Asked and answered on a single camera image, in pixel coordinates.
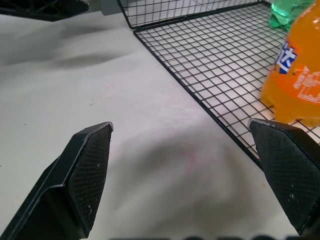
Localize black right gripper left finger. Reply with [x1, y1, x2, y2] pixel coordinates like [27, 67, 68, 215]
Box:
[0, 121, 114, 240]

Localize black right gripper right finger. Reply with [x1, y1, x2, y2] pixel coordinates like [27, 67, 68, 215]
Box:
[247, 118, 320, 236]

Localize orange soda bottle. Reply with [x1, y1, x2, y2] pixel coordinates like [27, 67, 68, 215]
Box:
[260, 0, 320, 128]

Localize green soda bottle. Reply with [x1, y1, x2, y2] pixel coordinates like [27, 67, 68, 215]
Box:
[268, 0, 314, 32]

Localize black wire mesh basket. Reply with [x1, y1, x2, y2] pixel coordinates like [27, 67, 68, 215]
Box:
[116, 0, 320, 169]

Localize black object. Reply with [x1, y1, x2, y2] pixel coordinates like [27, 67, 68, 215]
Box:
[0, 0, 90, 22]

